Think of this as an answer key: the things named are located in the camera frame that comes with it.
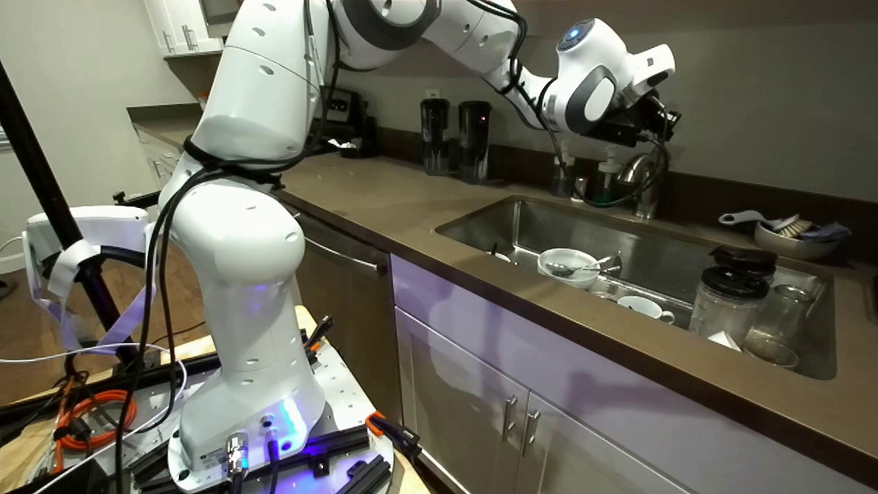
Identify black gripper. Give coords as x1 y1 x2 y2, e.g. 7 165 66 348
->
602 90 679 146

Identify brushed steel sink faucet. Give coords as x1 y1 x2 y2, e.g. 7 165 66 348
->
597 148 665 220

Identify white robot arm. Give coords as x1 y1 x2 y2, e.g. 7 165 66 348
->
155 0 674 492

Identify white bowl in sink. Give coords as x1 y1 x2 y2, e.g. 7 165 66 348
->
538 246 601 289

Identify white mug in sink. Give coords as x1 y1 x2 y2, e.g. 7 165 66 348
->
615 294 674 325

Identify stainless steel sink basin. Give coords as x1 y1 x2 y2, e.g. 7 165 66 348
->
439 198 837 378

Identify under-sink cabinet doors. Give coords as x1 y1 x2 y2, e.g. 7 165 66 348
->
391 259 874 494

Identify clear soap dispenser white pump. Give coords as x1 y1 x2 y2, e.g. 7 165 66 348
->
550 153 576 198

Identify dish brush white blue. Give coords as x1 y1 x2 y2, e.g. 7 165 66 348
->
719 208 800 234

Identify clear blender jar black lid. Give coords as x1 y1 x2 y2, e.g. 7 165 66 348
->
687 267 767 348

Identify small ceramic sponge dish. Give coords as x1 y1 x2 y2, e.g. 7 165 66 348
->
755 223 840 262

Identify blue sponge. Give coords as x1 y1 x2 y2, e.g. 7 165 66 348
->
800 223 852 242

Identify dishwasher front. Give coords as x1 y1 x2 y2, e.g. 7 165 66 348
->
296 212 399 418

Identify robot mounting table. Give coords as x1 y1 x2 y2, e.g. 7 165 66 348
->
0 299 434 494

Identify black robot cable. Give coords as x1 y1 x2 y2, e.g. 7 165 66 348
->
106 153 305 494

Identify orange cable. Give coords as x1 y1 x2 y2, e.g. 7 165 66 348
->
51 388 141 452

